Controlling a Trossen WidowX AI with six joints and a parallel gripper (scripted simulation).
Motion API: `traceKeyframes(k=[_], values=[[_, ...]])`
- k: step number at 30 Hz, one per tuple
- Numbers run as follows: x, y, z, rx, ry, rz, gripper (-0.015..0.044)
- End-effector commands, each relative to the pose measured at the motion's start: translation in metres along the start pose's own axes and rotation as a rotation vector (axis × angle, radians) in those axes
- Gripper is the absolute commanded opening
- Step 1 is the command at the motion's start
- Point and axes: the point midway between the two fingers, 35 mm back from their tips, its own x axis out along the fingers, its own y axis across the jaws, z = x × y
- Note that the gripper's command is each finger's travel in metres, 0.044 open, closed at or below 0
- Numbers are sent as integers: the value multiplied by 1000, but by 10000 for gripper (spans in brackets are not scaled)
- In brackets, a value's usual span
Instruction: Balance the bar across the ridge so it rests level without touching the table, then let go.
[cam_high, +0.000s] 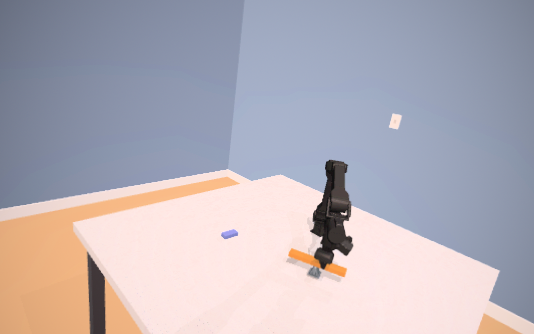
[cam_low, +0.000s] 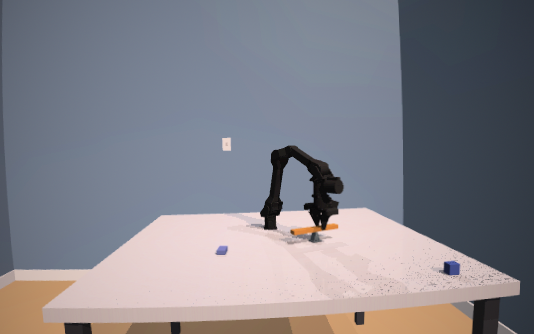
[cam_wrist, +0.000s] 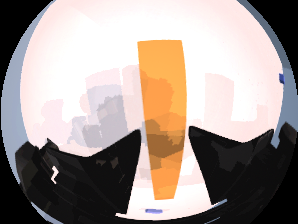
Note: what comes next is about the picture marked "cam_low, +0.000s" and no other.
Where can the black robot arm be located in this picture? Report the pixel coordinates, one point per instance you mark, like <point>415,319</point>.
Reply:
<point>323,180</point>

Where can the orange bar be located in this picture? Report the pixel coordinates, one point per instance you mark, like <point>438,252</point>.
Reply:
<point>312,229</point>

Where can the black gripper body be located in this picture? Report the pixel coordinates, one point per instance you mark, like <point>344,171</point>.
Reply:
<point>320,204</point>

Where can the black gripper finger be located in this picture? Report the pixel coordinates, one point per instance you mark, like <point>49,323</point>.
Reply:
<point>315,217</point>
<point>324,221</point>

